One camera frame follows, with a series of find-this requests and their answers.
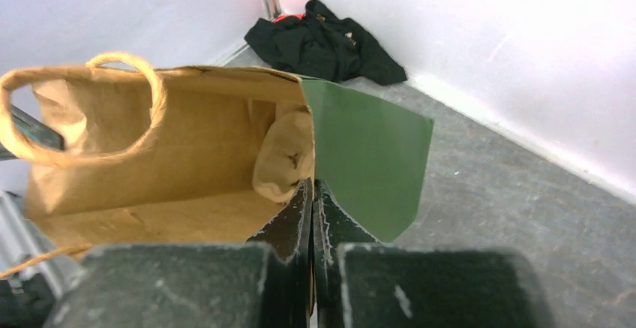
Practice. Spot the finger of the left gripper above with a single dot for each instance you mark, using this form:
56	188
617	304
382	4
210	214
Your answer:
24	137

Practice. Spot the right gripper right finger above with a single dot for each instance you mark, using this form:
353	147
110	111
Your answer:
361	282

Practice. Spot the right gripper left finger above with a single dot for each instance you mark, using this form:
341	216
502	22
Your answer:
264	282

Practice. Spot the green paper bag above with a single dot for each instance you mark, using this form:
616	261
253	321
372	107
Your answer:
168	155

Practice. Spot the brown cup carrier tray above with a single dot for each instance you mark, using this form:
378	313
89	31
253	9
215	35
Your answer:
286	158

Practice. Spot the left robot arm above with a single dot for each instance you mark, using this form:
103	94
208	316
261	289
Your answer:
28	295

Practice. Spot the black cloth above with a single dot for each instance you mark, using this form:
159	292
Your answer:
324	46

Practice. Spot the red object behind bag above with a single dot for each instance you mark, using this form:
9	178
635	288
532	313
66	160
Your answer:
288	16

